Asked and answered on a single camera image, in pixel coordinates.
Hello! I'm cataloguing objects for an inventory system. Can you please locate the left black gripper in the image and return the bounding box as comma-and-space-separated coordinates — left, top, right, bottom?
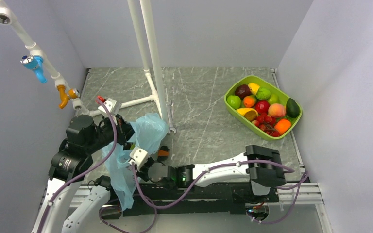
85, 112, 140, 153

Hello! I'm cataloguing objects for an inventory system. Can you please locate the light blue plastic bag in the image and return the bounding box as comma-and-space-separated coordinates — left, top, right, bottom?
104, 113, 169, 210

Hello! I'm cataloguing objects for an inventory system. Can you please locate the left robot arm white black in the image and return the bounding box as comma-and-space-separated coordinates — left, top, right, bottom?
32, 114, 135, 233

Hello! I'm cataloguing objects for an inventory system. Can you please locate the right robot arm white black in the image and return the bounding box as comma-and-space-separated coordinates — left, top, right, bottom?
136, 145, 289, 201

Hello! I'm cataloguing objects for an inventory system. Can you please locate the green fake apple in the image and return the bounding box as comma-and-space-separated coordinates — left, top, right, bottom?
226, 95, 241, 110

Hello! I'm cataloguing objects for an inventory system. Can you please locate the yellow fake mango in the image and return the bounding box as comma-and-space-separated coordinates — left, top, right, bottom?
236, 108, 259, 122

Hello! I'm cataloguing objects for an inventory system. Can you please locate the small orange fake fruit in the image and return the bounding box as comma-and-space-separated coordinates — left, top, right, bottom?
242, 95, 257, 108

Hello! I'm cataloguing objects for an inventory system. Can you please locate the red fake cherry bunch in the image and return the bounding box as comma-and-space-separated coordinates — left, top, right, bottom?
251, 113, 281, 137

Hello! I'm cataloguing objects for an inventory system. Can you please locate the dark purple fake plum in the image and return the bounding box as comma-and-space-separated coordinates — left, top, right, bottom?
235, 84, 252, 100

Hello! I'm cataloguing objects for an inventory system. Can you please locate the red fake apple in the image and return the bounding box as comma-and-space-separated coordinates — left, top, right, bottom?
254, 100, 270, 114

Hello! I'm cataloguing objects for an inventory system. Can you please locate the yellow fake lemon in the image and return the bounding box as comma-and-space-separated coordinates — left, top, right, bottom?
247, 83, 260, 95

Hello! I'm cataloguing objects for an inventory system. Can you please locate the orange fake tangerine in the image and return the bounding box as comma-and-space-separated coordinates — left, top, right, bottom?
274, 119, 292, 135

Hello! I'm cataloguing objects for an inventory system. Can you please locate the bumpy green fake fruit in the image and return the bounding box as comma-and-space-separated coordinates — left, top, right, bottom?
256, 87, 271, 100

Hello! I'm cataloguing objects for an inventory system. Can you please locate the fake peach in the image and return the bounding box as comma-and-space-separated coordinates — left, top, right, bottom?
268, 103, 286, 118

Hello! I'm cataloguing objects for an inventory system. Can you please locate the light green fake lime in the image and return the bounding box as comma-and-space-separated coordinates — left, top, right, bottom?
267, 94, 280, 105

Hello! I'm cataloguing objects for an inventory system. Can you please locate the dark green fake avocado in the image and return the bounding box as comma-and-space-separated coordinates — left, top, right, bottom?
286, 98, 301, 118

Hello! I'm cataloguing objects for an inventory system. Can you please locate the black orange hex key set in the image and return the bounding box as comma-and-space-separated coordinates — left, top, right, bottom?
157, 146, 170, 160

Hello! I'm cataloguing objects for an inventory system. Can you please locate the orange tap valve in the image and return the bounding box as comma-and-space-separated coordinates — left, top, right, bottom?
57, 85, 80, 109

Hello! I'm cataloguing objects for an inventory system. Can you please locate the steel wrench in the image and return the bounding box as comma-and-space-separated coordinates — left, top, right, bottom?
166, 101, 176, 134

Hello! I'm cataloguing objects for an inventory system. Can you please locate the white PVC pipe stand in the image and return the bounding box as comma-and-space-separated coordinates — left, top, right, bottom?
77, 0, 174, 129

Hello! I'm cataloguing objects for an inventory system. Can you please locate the blue tap valve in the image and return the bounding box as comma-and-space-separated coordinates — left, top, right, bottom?
20, 54, 47, 83

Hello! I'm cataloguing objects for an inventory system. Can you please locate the green plastic fruit tray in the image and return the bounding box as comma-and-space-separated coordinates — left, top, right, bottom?
224, 75, 303, 140

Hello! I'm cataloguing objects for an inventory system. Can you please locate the white pipe with taps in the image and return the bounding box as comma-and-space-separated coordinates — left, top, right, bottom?
0, 0, 86, 111

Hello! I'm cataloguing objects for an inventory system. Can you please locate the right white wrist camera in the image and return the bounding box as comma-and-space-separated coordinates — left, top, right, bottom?
129, 146, 150, 170

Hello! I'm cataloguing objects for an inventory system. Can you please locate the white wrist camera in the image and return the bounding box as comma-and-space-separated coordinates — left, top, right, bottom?
129, 146, 150, 170
97, 96, 122, 120

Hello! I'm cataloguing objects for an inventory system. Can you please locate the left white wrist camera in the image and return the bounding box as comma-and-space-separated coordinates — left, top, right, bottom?
97, 96, 122, 120

